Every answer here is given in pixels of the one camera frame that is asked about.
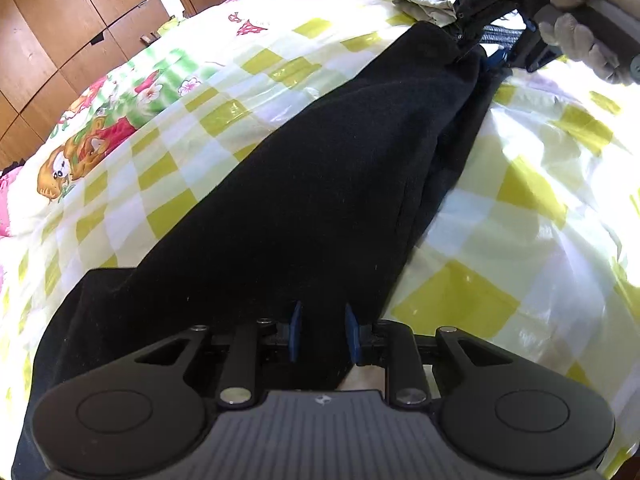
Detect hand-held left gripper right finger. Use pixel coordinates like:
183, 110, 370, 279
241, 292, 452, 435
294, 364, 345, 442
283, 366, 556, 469
344, 303, 508, 408

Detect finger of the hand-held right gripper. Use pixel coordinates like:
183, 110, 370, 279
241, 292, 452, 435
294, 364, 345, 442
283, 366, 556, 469
492, 19, 567, 76
450, 0, 521, 63

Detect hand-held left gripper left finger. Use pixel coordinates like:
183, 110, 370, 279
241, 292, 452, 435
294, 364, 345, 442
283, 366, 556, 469
132, 301, 304, 407

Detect black pants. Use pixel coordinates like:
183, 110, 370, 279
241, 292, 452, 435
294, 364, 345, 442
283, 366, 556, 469
12, 20, 506, 480

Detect dark striped cloth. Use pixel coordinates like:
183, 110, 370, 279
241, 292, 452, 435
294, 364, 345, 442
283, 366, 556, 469
481, 21, 527, 57

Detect checkered cartoon printed blanket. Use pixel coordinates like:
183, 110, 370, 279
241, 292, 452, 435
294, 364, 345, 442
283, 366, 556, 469
0, 0, 640, 480

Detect wooden wardrobe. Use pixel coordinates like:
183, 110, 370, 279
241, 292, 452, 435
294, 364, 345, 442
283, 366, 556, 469
0, 0, 172, 170

